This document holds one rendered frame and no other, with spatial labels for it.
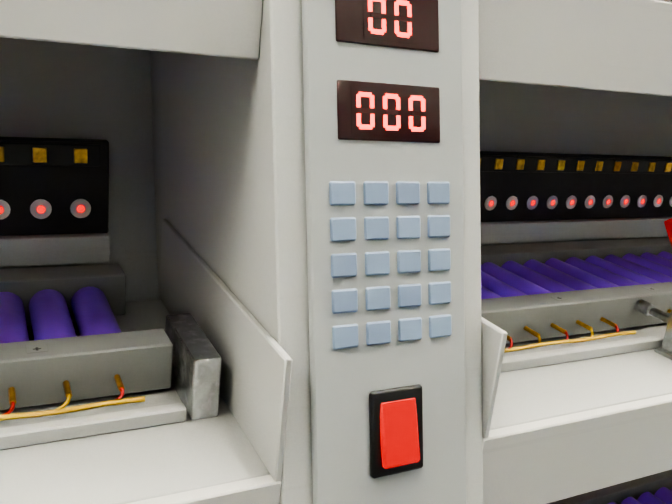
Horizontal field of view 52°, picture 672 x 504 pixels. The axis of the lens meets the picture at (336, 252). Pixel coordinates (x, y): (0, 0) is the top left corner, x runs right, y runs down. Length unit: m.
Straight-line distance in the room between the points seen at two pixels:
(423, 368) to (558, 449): 0.09
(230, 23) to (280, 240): 0.08
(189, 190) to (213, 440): 0.14
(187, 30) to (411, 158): 0.10
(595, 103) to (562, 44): 0.30
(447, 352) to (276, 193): 0.10
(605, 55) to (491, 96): 0.21
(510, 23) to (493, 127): 0.25
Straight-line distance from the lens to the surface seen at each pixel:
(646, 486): 0.67
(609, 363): 0.42
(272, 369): 0.26
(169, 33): 0.26
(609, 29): 0.37
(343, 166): 0.26
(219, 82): 0.32
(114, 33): 0.26
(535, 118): 0.60
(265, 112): 0.26
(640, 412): 0.38
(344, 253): 0.26
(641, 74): 0.39
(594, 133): 0.64
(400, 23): 0.28
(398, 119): 0.27
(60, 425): 0.29
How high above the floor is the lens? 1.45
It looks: 3 degrees down
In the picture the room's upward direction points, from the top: 1 degrees counter-clockwise
